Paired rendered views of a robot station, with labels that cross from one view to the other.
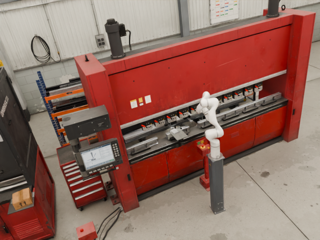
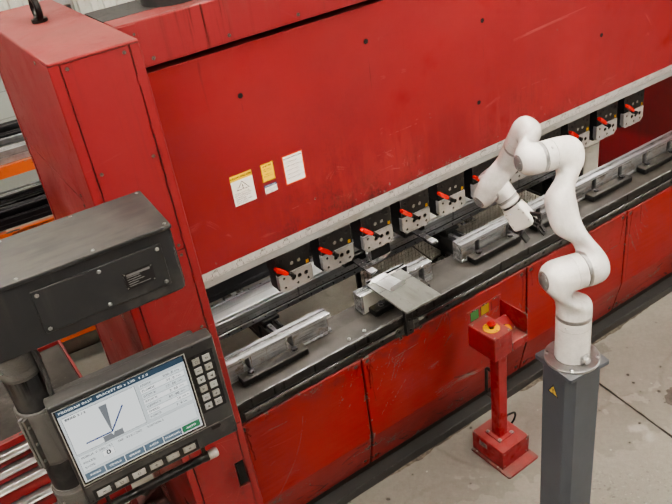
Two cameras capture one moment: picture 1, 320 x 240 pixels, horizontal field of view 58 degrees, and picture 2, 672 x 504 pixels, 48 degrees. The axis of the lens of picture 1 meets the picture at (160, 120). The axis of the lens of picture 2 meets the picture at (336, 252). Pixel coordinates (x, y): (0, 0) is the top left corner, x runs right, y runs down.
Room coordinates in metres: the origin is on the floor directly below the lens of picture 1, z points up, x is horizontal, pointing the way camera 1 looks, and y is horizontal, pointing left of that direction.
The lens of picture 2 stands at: (1.12, 0.45, 2.80)
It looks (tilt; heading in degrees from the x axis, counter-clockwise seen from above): 32 degrees down; 350
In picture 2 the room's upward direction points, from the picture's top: 9 degrees counter-clockwise
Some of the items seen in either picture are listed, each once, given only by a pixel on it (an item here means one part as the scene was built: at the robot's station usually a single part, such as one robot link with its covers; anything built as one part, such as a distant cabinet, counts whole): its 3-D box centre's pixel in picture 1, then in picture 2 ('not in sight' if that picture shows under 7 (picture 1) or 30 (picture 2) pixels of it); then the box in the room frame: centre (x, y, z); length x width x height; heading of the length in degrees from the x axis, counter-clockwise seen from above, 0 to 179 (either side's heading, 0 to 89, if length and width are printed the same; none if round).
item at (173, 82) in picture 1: (207, 74); (489, 65); (3.93, -0.81, 1.74); 3.00 x 0.08 x 0.80; 110
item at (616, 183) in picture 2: (250, 109); (608, 187); (4.13, -1.54, 0.89); 0.30 x 0.05 x 0.03; 110
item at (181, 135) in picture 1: (178, 134); (403, 290); (3.57, -0.24, 1.00); 0.26 x 0.18 x 0.01; 20
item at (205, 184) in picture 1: (208, 181); (504, 444); (3.45, -0.63, 0.06); 0.25 x 0.20 x 0.12; 21
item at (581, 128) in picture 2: (237, 93); (572, 132); (4.10, -1.30, 1.26); 0.15 x 0.09 x 0.17; 110
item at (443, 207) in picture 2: (194, 107); (445, 191); (3.83, -0.55, 1.26); 0.15 x 0.09 x 0.17; 110
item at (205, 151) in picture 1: (205, 147); (497, 327); (3.47, -0.62, 0.75); 0.20 x 0.16 x 0.18; 111
